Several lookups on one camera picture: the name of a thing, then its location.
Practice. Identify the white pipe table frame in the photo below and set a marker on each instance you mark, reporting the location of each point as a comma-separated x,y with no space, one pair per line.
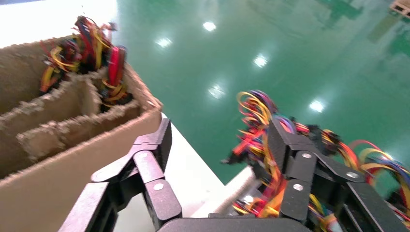
237,189

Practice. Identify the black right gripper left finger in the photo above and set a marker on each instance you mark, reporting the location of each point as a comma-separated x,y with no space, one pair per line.
160,198

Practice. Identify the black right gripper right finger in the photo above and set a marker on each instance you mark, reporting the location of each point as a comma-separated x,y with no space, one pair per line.
298,198

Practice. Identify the torn brown cardboard box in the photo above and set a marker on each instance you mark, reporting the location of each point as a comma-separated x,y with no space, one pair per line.
48,192

